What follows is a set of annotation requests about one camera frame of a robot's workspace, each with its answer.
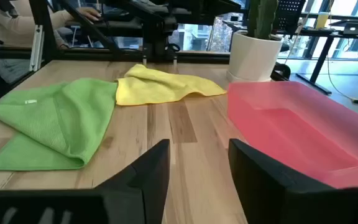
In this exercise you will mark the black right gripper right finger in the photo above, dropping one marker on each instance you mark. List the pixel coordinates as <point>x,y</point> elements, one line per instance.
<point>275,199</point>

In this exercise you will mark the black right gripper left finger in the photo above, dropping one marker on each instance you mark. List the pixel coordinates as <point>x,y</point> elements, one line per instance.
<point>129,193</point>

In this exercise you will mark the green microfiber towel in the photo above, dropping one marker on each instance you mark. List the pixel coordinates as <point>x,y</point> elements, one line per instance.
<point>57,124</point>

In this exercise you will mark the yellow microfiber towel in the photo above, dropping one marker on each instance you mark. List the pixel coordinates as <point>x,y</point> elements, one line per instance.
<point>154,87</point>

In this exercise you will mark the pink cloth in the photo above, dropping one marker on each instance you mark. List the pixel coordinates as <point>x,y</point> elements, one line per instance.
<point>291,130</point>

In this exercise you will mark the black office desk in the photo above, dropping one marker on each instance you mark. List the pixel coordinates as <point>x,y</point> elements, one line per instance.
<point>322,53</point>

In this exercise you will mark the person's hand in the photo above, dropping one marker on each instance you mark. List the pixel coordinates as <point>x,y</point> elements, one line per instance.
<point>89,14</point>
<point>63,46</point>

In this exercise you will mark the green cactus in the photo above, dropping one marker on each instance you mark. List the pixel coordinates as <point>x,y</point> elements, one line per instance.
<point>261,18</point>

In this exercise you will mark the yellow cup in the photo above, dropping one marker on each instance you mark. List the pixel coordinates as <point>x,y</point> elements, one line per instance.
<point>322,20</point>

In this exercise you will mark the black perforated panel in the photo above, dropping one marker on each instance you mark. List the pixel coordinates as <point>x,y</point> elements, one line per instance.
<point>289,14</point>

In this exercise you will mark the grey laptop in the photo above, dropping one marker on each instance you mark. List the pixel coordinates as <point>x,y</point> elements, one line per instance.
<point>351,28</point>

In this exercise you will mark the silver aluminium bracket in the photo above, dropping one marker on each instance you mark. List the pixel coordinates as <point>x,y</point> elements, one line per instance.
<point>36,46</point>

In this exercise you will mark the black aluminium table frame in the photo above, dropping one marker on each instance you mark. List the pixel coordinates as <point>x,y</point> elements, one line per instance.
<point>40,15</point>

